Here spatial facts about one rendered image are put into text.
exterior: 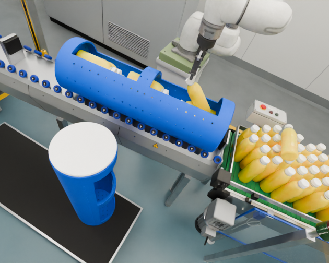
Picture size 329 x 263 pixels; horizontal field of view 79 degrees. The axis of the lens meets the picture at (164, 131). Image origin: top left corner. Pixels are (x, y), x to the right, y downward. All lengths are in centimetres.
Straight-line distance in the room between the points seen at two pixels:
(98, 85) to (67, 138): 28
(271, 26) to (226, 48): 68
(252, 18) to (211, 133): 47
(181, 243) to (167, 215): 25
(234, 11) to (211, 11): 8
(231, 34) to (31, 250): 202
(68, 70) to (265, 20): 85
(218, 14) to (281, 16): 20
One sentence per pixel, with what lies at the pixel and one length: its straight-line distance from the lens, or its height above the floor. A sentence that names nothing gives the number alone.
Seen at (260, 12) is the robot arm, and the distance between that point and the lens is 81.
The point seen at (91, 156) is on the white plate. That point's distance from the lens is 91.
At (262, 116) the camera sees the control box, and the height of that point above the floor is 108.
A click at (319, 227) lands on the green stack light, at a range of 97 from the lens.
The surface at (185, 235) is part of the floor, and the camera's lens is 194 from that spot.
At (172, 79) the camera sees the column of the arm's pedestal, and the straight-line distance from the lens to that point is 157.
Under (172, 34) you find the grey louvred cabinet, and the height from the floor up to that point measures 68.
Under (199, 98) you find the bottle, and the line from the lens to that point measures 101.
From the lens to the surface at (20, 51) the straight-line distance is 158.
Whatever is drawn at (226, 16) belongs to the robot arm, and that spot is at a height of 157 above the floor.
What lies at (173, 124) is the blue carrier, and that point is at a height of 112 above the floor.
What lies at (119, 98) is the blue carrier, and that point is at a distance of 98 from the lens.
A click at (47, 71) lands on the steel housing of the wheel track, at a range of 148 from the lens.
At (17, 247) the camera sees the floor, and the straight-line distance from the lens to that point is 196.
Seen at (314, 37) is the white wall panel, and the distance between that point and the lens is 373.
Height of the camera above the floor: 183
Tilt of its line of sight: 51 degrees down
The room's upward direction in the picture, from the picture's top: 19 degrees clockwise
